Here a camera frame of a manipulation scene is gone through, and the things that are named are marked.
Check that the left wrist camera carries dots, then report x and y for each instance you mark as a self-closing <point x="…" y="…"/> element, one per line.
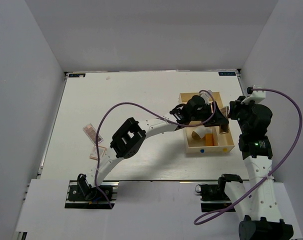
<point x="206" y="95"/>

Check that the dark xdof label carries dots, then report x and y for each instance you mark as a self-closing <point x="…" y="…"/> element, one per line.
<point x="76" y="75"/>
<point x="226" y="73"/>

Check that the brown ten-pan eyeshadow palette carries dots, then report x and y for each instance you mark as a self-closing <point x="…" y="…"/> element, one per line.
<point x="91" y="132"/>

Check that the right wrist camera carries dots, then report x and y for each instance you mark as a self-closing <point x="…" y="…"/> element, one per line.
<point x="255" y="94"/>

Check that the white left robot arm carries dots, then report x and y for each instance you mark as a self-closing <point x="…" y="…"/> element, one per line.
<point x="128" y="139"/>

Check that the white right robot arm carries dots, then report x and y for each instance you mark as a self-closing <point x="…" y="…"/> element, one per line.
<point x="259" y="215"/>

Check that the dark XDOF label left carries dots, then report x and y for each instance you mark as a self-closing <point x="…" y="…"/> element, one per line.
<point x="76" y="75"/>

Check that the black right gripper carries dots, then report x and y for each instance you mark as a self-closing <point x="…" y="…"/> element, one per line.
<point x="236" y="105"/>

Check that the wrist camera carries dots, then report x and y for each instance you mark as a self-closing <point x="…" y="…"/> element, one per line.
<point x="255" y="94"/>
<point x="206" y="95"/>

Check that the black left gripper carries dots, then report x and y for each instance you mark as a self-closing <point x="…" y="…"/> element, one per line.
<point x="218" y="119"/>

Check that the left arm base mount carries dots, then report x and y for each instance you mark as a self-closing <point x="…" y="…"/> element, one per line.
<point x="95" y="200"/>

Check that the dark XDOF label right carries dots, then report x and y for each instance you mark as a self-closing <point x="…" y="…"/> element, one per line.
<point x="226" y="73"/>

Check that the silver mirrored eyeshadow palette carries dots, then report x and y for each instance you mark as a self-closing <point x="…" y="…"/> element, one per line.
<point x="224" y="129"/>

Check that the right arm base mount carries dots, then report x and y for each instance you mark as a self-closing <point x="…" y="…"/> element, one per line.
<point x="213" y="196"/>

